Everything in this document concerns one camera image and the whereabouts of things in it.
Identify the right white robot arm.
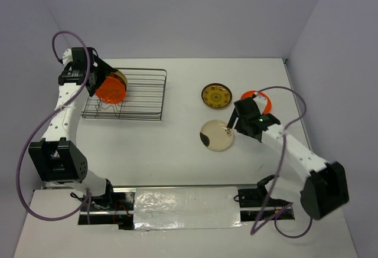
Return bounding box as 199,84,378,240
227,97,349,220

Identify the metal wire dish rack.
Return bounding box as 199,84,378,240
82,68,167,121

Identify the orange plate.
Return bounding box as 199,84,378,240
241,90,272,114
95,76,127,104

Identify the black metal base rail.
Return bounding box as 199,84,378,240
77,184,296,231

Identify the orange plate front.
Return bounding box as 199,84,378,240
241,90,272,114

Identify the yellow patterned plate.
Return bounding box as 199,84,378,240
201,83,233,110

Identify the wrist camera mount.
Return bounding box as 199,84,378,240
253,92,268,110
60,48,73,66

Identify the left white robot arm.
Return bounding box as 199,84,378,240
28,47,116,210

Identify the silver foil sheet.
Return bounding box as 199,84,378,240
133,187,242,231

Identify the pink floral plate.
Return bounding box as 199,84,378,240
199,119,234,152

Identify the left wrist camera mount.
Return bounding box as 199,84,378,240
60,48,73,66

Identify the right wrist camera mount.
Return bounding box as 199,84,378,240
253,92,268,110

